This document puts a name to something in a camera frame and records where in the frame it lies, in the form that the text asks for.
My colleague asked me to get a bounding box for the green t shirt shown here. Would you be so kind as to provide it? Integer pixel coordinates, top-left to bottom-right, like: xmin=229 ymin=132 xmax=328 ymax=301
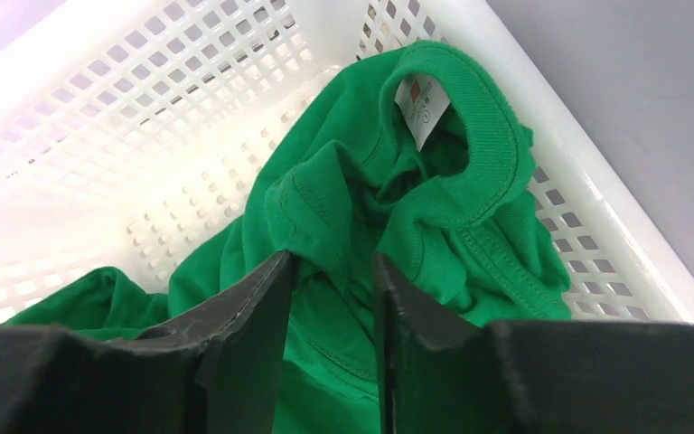
xmin=11 ymin=42 xmax=571 ymax=433

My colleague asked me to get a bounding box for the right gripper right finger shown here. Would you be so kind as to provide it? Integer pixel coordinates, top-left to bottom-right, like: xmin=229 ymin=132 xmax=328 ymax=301
xmin=373 ymin=254 xmax=694 ymax=433

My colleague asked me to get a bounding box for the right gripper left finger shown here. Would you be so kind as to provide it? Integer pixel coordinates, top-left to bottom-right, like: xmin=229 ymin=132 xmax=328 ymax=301
xmin=0 ymin=251 xmax=296 ymax=433

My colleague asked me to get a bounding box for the white plastic laundry basket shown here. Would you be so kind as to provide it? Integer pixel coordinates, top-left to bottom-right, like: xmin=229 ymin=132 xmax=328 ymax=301
xmin=0 ymin=1 xmax=694 ymax=323

